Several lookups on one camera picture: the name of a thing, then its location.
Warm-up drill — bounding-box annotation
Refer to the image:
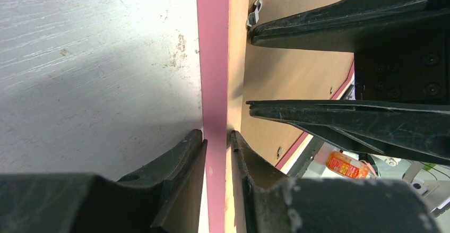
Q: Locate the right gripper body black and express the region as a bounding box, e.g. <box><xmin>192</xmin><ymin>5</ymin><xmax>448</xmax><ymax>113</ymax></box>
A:
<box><xmin>354</xmin><ymin>20</ymin><xmax>449</xmax><ymax>103</ymax></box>

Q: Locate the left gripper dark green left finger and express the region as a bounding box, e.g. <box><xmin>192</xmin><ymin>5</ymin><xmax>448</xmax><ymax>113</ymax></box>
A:
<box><xmin>1</xmin><ymin>130</ymin><xmax>207</xmax><ymax>232</ymax></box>

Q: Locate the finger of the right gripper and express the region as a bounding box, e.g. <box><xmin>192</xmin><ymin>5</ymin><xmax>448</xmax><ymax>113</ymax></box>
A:
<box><xmin>248</xmin><ymin>100</ymin><xmax>449</xmax><ymax>165</ymax></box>
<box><xmin>250</xmin><ymin>0</ymin><xmax>449</xmax><ymax>52</ymax></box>

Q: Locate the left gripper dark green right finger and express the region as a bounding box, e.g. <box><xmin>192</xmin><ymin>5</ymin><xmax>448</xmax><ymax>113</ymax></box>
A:
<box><xmin>230</xmin><ymin>131</ymin><xmax>440</xmax><ymax>232</ymax></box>

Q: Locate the brown frame backing board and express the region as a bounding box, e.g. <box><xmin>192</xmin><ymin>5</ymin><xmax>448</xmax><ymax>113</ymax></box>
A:
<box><xmin>241</xmin><ymin>0</ymin><xmax>353</xmax><ymax>165</ymax></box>

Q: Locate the light wooden picture frame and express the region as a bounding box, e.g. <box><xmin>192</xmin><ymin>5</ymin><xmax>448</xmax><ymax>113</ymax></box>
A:
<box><xmin>195</xmin><ymin>0</ymin><xmax>391</xmax><ymax>233</ymax></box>

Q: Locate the orange tape roll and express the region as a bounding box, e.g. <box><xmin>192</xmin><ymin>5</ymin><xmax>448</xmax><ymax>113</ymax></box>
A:
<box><xmin>325</xmin><ymin>151</ymin><xmax>370</xmax><ymax>179</ymax></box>

